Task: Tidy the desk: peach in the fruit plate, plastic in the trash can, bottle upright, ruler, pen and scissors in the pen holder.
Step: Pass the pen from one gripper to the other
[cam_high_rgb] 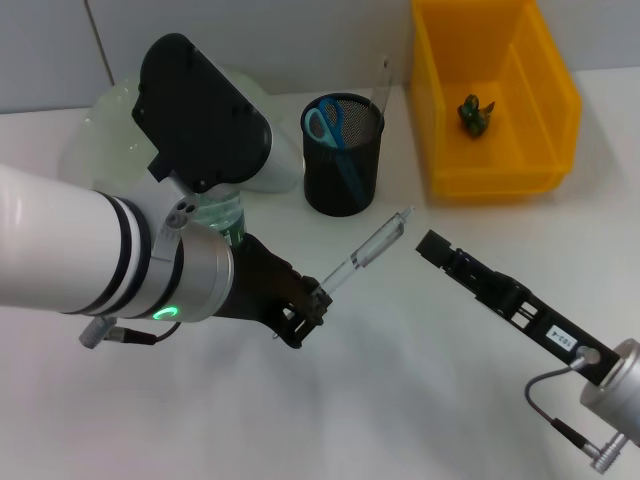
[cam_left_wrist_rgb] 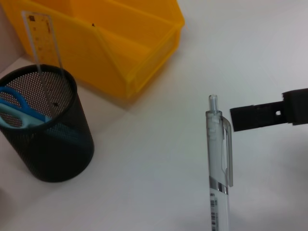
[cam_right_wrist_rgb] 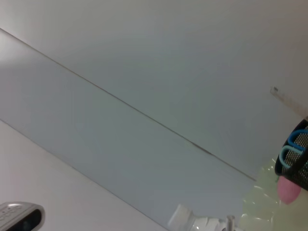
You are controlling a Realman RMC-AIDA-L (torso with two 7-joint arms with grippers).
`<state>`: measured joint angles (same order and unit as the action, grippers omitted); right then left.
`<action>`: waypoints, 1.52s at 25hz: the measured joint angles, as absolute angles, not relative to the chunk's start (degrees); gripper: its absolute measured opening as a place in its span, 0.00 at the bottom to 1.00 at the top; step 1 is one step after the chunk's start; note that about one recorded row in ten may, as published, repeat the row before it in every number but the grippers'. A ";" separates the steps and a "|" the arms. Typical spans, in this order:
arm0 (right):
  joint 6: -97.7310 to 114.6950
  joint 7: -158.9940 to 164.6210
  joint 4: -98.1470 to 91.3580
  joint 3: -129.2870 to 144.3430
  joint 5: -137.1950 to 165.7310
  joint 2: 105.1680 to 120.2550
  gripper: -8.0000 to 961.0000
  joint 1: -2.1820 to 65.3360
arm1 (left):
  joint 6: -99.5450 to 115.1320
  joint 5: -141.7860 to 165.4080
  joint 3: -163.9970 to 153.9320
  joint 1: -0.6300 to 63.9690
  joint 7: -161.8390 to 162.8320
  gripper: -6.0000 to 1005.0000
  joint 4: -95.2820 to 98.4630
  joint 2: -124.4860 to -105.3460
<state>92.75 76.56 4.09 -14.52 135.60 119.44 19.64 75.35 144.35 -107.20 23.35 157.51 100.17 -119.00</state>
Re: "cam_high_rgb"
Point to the black mesh pen holder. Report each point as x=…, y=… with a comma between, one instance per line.
x=325, y=195

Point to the transparent plastic ruler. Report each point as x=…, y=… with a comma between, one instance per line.
x=382, y=90

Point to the blue scissors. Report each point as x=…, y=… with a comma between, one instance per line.
x=334, y=141

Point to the green glass fruit plate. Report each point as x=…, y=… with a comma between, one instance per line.
x=110, y=130

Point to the clear water bottle green label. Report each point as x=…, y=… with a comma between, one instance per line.
x=220, y=215

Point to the silver ballpoint pen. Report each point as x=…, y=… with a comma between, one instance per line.
x=380, y=242

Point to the yellow plastic bin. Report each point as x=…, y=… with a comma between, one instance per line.
x=475, y=160

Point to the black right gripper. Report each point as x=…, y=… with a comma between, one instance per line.
x=550, y=330

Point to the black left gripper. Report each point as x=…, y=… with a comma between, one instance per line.
x=260, y=285

